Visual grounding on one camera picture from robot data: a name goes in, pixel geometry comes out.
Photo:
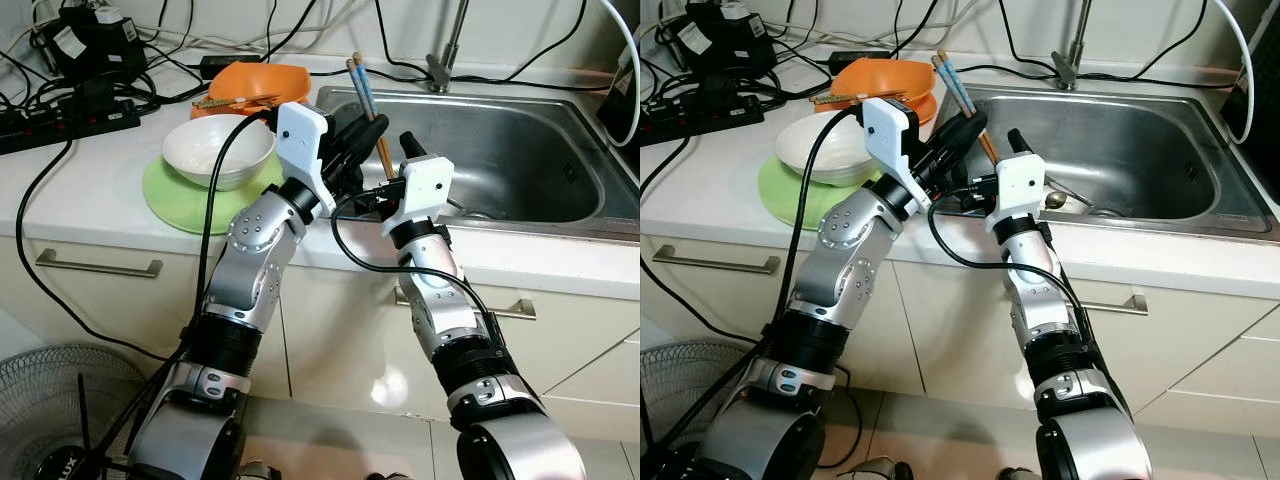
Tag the black power adapter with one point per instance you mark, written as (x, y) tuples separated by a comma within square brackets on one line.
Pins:
[(230, 68), (858, 60)]

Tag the black appliance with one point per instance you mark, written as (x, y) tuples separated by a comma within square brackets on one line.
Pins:
[(1260, 120), (620, 110)]

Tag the white bowl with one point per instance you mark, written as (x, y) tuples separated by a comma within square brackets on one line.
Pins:
[(815, 140), (200, 145)]

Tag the blue-tipped wooden chopstick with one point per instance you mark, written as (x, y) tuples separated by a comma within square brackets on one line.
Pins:
[(950, 68), (353, 72), (940, 68), (363, 72)]

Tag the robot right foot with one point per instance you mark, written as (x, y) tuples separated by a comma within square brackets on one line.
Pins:
[(1012, 474), (388, 476)]

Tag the black labelled charger box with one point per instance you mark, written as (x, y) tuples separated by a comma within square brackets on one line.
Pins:
[(95, 45), (720, 40)]

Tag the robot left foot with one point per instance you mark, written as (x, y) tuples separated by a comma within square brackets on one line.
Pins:
[(257, 472), (885, 470)]

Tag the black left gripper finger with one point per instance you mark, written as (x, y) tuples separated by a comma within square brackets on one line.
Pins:
[(957, 158), (358, 158), (366, 120), (968, 125)]

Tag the green plate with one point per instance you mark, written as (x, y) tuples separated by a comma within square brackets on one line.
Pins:
[(170, 205), (785, 200)]

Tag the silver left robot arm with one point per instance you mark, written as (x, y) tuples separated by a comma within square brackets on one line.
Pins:
[(250, 270), (850, 250)]

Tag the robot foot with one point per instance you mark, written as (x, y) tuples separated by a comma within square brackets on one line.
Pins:
[(388, 476), (1012, 474), (885, 470), (257, 472)]

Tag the black power strip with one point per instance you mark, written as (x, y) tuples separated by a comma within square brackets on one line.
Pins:
[(70, 125), (700, 118)]

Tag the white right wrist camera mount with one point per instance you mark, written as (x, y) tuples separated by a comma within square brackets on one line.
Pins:
[(1018, 185), (420, 190)]

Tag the orange bowl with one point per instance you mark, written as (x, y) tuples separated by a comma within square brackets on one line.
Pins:
[(260, 78), (885, 72)]

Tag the steel faucet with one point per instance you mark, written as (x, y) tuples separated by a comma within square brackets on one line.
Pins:
[(1072, 55), (445, 60)]

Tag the orange plate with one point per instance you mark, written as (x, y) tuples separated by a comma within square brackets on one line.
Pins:
[(205, 112), (828, 108)]

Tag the metal spoon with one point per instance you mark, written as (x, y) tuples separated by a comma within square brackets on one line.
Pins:
[(1055, 200)]

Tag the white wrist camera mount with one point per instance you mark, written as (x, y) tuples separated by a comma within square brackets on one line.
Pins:
[(885, 130), (420, 190), (1018, 185), (300, 140)]

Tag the stainless steel sink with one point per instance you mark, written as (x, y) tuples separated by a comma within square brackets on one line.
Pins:
[(520, 150), (1140, 140)]

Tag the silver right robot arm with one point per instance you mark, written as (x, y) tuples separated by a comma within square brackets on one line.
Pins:
[(1035, 300), (440, 310)]

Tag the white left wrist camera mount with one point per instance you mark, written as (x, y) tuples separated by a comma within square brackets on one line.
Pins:
[(300, 140), (885, 130)]

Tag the white floor fan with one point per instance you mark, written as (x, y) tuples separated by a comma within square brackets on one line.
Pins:
[(690, 390), (50, 400)]

